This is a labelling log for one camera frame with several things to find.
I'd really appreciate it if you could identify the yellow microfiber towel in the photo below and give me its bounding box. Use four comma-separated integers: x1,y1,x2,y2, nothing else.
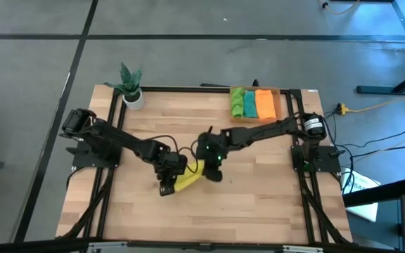
173,160,206,193

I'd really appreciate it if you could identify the green microfiber towel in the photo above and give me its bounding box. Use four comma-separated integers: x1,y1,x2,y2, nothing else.
230,86,246,119

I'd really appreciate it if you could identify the teal microfiber towel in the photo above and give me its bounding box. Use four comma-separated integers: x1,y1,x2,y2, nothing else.
243,90,259,119

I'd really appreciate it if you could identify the orange microfiber towel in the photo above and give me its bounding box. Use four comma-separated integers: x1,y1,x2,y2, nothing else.
255,89,277,120

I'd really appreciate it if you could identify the orange basket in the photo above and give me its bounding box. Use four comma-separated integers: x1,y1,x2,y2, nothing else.
229,86,283,124

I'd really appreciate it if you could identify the white plant pot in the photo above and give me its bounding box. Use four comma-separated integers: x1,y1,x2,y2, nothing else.
122,89,146,112

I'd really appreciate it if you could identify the black front crossbar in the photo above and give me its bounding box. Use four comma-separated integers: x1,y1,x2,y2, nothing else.
0,238,405,253

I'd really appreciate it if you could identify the green artificial plant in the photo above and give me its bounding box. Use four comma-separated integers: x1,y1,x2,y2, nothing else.
103,62,143,98

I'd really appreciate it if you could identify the white paper bag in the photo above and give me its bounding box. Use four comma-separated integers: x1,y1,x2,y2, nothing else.
341,167,381,223

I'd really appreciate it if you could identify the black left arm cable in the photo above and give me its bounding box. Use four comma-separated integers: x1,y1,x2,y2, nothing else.
146,134,200,175

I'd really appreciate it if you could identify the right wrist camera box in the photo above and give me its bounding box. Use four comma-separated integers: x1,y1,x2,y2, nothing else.
202,164,224,183

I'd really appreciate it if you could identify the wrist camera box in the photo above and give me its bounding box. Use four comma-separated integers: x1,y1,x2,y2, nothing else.
159,181,176,197
202,164,224,183

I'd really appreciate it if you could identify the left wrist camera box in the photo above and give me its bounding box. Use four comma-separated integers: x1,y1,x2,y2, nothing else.
159,181,176,197

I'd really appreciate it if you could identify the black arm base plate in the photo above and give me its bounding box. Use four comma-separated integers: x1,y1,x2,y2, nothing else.
290,143,341,173
65,140,123,169

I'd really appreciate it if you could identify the yellow extension cord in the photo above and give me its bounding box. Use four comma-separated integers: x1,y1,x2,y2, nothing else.
335,87,405,115

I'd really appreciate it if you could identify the black desk leg frame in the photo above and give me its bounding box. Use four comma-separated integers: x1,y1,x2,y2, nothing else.
355,0,405,96

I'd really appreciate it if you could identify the orange floor cable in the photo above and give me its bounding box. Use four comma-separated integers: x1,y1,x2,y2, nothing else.
320,0,361,16

